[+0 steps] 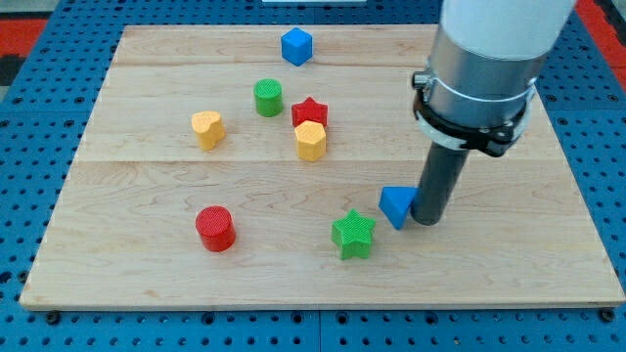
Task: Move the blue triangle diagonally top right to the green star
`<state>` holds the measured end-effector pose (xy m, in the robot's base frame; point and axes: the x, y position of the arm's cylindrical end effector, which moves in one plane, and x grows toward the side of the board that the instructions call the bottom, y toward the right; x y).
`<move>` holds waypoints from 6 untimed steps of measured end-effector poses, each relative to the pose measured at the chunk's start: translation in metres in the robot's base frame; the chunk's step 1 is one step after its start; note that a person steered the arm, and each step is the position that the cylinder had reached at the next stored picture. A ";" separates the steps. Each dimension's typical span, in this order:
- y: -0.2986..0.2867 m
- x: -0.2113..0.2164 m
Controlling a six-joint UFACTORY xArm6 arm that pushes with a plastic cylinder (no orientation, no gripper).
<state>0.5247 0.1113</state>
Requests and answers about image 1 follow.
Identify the blue triangle block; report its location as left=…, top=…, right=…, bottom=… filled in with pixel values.
left=379, top=186, right=419, bottom=230

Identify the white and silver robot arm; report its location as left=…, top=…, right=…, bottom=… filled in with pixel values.
left=412, top=0, right=576, bottom=157

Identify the red star block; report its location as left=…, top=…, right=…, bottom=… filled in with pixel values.
left=291, top=97, right=329, bottom=127

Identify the green star block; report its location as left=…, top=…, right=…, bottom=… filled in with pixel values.
left=332, top=209, right=376, bottom=260

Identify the yellow hexagon block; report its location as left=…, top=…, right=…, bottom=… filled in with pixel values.
left=294, top=120, right=327, bottom=161

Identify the green cylinder block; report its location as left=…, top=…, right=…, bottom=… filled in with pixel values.
left=253, top=78, right=283, bottom=117

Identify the light wooden board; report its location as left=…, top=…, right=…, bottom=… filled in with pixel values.
left=21, top=24, right=625, bottom=311

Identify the red cylinder block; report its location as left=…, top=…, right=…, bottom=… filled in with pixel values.
left=195, top=205, right=237, bottom=252

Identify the yellow heart block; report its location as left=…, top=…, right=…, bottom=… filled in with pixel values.
left=192, top=110, right=226, bottom=151

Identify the blue cube block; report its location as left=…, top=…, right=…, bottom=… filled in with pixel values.
left=281, top=27, right=313, bottom=66

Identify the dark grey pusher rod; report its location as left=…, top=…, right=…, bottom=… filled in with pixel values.
left=411, top=143, right=469, bottom=226

